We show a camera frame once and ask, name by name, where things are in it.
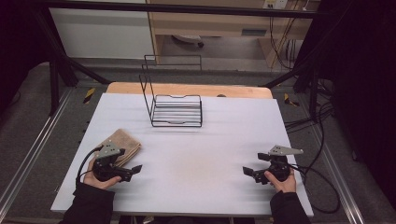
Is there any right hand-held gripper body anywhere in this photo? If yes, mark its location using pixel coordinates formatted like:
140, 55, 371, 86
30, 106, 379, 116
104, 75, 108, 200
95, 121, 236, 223
255, 145, 304, 185

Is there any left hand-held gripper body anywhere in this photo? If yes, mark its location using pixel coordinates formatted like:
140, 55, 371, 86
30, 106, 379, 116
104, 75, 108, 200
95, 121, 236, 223
92, 139, 134, 183

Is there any tan towel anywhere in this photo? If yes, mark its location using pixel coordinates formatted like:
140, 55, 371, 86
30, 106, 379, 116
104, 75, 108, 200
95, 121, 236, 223
96, 128, 143, 168

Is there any black wire rack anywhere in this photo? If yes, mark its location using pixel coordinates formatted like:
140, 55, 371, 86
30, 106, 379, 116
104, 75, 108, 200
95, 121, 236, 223
138, 54, 204, 129

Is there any person's right hand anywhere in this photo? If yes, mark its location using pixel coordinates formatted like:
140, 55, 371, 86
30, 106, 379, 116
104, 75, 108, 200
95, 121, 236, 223
264, 169, 297, 194

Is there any person's left hand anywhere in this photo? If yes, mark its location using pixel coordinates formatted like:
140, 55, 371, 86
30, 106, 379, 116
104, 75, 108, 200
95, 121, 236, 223
82, 157, 122, 190

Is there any white table cover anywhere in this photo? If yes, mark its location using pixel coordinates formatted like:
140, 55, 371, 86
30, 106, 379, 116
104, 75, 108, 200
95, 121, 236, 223
50, 92, 315, 217

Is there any yellow black floor tape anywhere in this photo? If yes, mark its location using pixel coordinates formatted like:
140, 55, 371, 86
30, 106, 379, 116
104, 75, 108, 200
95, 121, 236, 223
283, 92, 301, 107
82, 87, 96, 105

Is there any white cabinet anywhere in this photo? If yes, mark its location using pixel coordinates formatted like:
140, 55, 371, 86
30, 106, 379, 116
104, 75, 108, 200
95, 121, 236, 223
49, 0, 156, 60

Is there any office chair base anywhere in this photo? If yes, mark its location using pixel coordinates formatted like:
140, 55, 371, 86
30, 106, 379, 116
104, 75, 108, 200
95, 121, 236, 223
171, 34, 205, 49

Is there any light wooden desk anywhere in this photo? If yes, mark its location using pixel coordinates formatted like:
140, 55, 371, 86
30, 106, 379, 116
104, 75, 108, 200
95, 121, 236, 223
146, 0, 321, 68

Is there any white power strip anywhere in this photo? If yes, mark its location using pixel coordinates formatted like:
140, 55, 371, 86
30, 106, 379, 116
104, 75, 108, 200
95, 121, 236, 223
262, 0, 289, 10

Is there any left hand-held gripper black cable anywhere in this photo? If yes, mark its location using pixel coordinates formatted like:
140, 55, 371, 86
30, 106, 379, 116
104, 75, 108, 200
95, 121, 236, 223
76, 145, 105, 185

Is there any hand-held gripper black cable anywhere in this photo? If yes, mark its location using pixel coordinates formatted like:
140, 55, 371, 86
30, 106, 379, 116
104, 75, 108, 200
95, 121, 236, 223
76, 145, 105, 185
289, 163, 342, 215

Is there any bundle of black floor cables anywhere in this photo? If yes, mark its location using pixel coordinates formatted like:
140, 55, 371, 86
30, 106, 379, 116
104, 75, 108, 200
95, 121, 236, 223
283, 78, 335, 134

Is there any right hand-held gripper black cable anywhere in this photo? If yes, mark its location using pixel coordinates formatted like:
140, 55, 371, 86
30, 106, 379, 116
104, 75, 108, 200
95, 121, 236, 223
289, 163, 342, 215

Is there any aluminium floor rail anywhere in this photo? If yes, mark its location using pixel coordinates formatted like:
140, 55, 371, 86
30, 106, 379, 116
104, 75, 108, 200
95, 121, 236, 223
306, 116, 366, 224
0, 88, 74, 216

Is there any black metal frame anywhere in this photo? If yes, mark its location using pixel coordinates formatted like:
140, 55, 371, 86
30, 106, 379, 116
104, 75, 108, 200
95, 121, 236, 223
31, 0, 356, 124

